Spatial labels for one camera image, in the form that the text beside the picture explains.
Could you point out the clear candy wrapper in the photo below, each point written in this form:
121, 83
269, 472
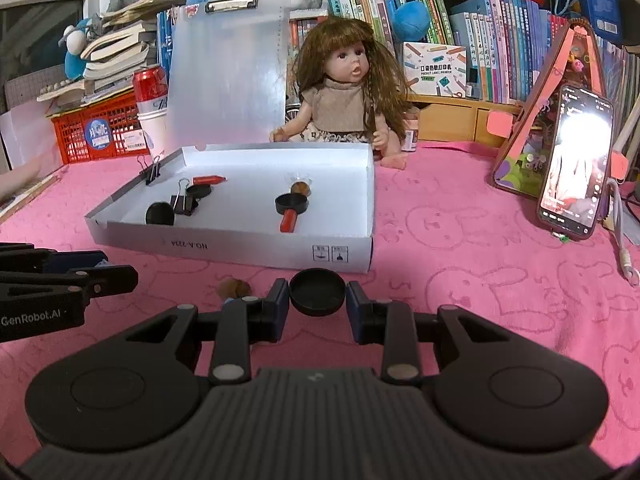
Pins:
299, 178

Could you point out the white stick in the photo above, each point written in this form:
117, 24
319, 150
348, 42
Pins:
629, 132

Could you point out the white pencil-print box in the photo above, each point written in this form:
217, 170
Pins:
435, 70

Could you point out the small brown jar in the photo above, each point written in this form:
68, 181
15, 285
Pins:
411, 135

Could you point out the large blue plush toy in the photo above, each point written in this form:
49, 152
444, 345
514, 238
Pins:
410, 15

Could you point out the translucent plastic clipboard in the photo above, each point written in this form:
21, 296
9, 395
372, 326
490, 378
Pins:
225, 75

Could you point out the black round lid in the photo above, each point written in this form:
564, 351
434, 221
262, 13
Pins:
198, 191
290, 204
160, 214
317, 297

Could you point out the blue and white plush toy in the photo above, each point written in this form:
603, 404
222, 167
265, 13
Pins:
77, 52

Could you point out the row of upright books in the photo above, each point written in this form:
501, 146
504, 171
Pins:
505, 45

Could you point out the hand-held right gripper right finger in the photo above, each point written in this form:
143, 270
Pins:
357, 315

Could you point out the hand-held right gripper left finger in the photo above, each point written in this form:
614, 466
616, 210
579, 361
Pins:
277, 310

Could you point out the long-haired doll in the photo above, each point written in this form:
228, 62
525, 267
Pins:
345, 95

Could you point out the wooden drawer unit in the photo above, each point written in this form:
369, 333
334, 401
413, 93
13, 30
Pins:
450, 120

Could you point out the red plastic crate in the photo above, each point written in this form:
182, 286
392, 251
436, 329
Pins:
95, 132

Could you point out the small black binder clip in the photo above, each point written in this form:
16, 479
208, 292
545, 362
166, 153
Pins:
150, 172

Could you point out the pile of loose books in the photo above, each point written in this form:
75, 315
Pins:
120, 45

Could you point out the white paper cup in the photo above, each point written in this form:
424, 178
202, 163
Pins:
152, 127

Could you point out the wooden board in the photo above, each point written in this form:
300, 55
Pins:
25, 200

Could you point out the red soda can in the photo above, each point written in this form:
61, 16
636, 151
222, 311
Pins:
150, 84

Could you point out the smartphone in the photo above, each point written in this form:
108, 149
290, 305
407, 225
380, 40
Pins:
575, 160

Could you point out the large black binder clip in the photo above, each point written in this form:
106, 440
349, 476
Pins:
182, 202

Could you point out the pink triangular toy house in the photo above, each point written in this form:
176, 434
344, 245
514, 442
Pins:
530, 130

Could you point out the pink rabbit-print blanket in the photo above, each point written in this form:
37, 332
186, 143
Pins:
475, 260

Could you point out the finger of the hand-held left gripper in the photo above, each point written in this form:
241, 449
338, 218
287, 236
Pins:
105, 277
75, 259

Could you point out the white cardboard box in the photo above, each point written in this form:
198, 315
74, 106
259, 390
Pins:
240, 230

